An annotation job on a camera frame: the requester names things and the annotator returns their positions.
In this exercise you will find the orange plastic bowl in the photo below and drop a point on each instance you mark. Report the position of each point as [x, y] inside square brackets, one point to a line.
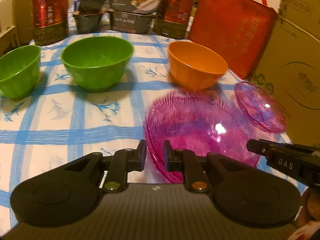
[193, 66]

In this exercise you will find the small pink glass plate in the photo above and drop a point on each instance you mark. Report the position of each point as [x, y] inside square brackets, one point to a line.
[263, 111]

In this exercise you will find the large pink glass plate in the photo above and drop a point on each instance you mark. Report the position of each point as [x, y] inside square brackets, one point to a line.
[200, 123]

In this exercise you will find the white shelf rack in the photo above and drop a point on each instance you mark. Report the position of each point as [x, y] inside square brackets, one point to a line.
[9, 37]

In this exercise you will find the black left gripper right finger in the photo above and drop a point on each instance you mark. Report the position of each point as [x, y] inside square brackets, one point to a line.
[189, 164]

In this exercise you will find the red tote bag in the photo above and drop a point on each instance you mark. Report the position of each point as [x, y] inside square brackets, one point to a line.
[238, 30]

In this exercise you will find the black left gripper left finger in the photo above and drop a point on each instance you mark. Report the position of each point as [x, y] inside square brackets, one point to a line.
[120, 164]

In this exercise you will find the right cooking oil bottle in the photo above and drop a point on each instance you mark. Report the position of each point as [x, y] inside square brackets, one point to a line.
[172, 18]

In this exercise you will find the green bowl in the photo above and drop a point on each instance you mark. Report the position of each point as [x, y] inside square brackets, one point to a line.
[97, 63]
[20, 71]

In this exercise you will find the tilted dark food cup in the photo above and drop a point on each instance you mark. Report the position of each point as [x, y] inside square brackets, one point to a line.
[90, 6]

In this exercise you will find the left cooking oil bottle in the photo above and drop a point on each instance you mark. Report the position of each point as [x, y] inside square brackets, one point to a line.
[50, 21]

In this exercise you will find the person right hand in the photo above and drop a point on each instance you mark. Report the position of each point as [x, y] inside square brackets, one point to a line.
[310, 207]

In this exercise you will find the lower instant rice box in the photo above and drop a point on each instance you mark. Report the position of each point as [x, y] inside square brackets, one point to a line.
[128, 22]

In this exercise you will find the lower dark food cup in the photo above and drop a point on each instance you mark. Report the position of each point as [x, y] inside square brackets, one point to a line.
[88, 23]

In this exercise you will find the large cardboard box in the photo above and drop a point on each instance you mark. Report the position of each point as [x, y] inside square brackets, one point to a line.
[289, 68]

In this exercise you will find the cooking oil bottle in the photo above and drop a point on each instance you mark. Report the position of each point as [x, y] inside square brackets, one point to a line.
[172, 18]
[50, 21]

